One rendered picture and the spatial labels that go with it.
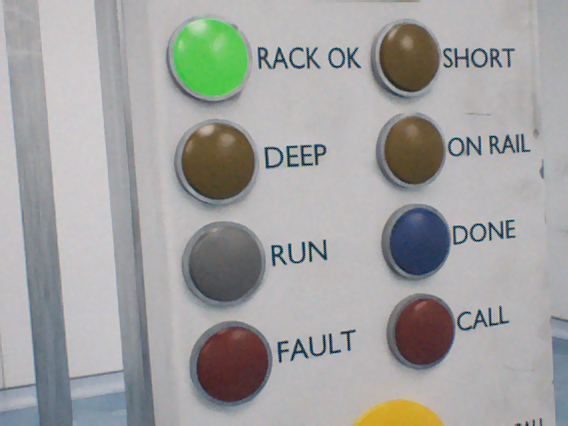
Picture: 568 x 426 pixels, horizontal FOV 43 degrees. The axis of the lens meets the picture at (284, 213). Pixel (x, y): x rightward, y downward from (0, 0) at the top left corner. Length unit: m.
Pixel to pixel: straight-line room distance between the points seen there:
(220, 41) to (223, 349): 0.11
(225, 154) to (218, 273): 0.04
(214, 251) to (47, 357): 1.20
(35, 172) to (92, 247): 2.44
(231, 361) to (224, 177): 0.06
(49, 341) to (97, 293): 2.43
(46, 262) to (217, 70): 1.18
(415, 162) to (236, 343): 0.10
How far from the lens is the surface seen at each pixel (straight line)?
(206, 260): 0.25
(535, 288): 0.33
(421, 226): 0.28
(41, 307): 1.42
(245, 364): 0.26
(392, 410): 0.29
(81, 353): 3.91
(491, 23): 0.32
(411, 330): 0.29
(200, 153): 0.25
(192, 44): 0.25
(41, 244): 1.41
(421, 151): 0.28
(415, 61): 0.28
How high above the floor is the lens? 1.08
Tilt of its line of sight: 3 degrees down
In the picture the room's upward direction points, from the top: 4 degrees counter-clockwise
